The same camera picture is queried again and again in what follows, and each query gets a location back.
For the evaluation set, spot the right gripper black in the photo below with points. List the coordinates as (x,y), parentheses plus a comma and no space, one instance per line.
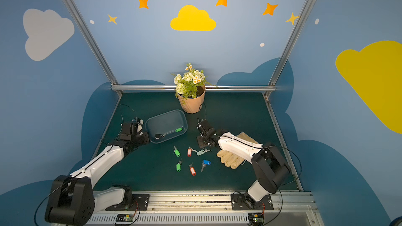
(203,128)

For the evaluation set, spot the light blue tag key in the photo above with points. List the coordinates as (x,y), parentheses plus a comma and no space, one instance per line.
(202,151)

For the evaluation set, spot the red tag key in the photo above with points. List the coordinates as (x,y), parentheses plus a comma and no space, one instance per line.
(190,151)
(192,169)

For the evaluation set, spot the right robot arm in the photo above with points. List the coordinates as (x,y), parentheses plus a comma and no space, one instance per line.
(270,166)

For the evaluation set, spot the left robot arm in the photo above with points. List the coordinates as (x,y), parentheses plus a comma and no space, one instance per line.
(72,200)

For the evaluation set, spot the beige work glove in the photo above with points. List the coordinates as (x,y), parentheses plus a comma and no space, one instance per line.
(231,160)

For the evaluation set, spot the pink flower pot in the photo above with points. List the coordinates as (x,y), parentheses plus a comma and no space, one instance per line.
(193,105)

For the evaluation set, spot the white and green flowers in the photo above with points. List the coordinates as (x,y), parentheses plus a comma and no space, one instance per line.
(189,84)

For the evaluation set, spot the left circuit board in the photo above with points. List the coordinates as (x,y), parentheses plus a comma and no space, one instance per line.
(124,218)

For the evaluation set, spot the circuit board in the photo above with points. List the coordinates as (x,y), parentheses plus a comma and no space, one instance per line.
(124,218)
(256,219)

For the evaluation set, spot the right circuit board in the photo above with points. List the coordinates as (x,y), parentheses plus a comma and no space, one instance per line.
(256,219)

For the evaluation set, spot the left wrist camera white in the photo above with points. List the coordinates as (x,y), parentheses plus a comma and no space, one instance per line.
(139,126)

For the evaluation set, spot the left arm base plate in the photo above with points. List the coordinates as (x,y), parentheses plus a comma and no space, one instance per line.
(137,201)

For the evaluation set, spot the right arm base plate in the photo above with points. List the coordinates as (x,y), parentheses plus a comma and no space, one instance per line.
(240,201)

